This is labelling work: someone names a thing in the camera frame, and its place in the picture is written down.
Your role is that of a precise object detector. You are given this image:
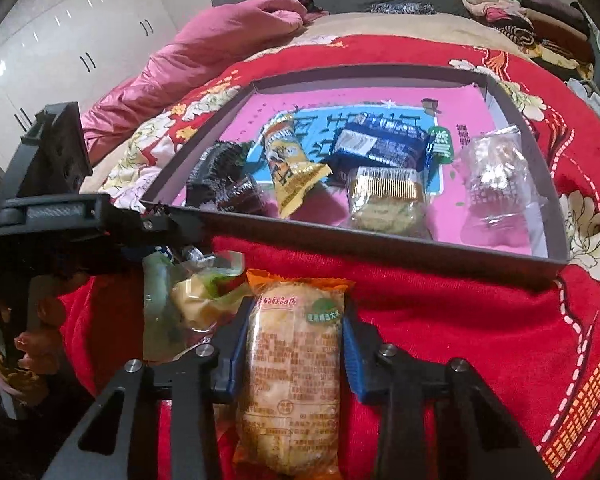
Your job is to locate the clear wrapped snack packet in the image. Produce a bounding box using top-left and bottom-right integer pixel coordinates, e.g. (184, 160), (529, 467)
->
(457, 127), (538, 248)

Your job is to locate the stack of folded clothes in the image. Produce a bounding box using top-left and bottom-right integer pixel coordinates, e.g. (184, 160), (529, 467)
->
(457, 0), (596, 81)

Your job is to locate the clear gold label snack packet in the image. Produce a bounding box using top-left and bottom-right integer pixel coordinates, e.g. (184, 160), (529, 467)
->
(347, 166), (431, 238)

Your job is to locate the black snack packet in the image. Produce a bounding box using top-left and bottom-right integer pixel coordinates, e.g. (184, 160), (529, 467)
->
(186, 141), (253, 206)

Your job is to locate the dark purple cloth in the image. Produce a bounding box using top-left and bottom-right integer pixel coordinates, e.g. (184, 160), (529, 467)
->
(286, 0), (331, 23)

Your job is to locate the pink book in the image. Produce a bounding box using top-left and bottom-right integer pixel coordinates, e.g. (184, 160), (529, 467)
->
(185, 85), (518, 256)

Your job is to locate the yellow snack packet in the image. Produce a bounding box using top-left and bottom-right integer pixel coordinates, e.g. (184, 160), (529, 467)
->
(260, 112), (331, 220)

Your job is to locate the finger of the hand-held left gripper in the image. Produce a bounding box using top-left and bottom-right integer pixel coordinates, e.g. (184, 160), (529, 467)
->
(107, 204), (208, 275)

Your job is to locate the person's left hand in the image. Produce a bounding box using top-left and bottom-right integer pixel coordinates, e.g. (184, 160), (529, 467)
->
(14, 297), (68, 378)

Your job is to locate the white cloth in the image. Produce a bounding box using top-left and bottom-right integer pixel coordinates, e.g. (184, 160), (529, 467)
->
(565, 77), (600, 136)

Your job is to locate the grey cardboard box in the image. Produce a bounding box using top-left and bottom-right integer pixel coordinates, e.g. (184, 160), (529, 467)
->
(140, 63), (571, 281)

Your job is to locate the pink quilt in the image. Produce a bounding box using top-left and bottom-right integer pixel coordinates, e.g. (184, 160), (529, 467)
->
(80, 0), (313, 161)

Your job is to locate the dark brown snack packet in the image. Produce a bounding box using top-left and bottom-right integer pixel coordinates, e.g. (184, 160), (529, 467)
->
(215, 174), (271, 218)

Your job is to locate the orange snack packet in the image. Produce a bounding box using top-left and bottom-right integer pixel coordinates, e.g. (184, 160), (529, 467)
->
(232, 269), (355, 480)

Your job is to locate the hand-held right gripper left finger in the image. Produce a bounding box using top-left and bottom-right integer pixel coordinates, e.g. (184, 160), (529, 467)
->
(40, 296), (256, 480)

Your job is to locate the red floral blanket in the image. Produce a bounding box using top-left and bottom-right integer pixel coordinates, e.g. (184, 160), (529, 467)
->
(57, 35), (600, 480)

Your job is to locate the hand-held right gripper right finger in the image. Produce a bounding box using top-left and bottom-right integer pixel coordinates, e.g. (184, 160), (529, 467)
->
(342, 297), (556, 480)

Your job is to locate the dark patterned cloth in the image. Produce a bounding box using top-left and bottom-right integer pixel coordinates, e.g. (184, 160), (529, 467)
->
(367, 1), (437, 16)

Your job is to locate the green snack packet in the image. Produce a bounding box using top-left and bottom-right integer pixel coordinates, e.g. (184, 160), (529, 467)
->
(142, 250), (251, 361)

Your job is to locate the blue snack packet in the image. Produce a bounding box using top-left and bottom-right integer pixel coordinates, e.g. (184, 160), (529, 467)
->
(327, 114), (431, 173)

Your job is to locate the white wardrobe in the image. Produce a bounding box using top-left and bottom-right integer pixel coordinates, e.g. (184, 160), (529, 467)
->
(0, 0), (181, 161)

